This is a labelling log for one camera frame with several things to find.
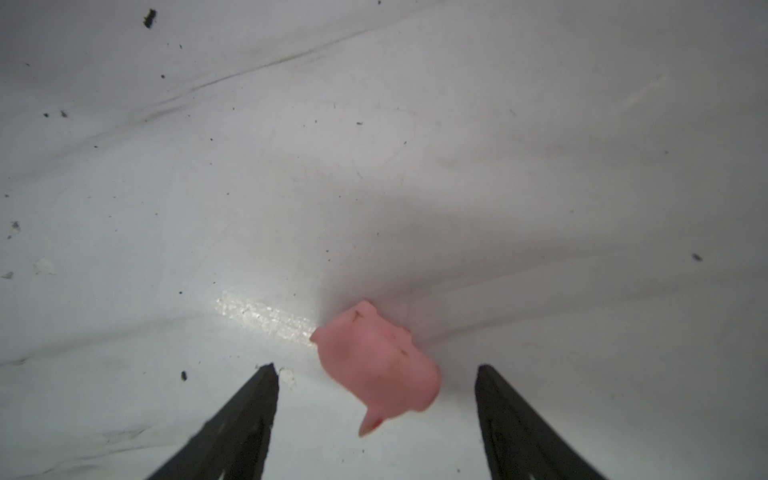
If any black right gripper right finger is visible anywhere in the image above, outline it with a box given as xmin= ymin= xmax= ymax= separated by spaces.
xmin=474 ymin=364 xmax=604 ymax=480

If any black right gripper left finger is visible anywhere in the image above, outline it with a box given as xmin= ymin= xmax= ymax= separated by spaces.
xmin=148 ymin=364 xmax=279 ymax=480

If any pink pig toy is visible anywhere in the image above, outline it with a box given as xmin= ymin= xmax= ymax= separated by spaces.
xmin=309 ymin=300 xmax=442 ymax=438

